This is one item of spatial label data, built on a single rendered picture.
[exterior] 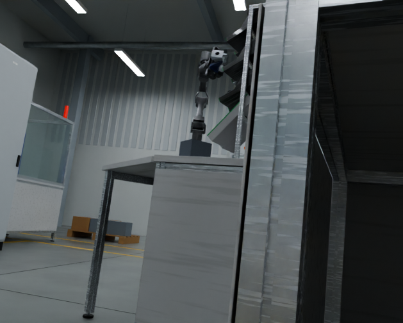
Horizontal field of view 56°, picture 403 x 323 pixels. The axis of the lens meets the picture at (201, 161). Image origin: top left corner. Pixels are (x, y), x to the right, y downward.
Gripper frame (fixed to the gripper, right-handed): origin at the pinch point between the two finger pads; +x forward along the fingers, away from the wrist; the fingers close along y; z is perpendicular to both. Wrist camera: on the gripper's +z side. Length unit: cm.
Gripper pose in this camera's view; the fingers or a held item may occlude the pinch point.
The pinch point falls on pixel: (219, 59)
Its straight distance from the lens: 212.3
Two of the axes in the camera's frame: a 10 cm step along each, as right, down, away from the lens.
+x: 5.4, -1.4, -8.3
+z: 8.0, 3.8, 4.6
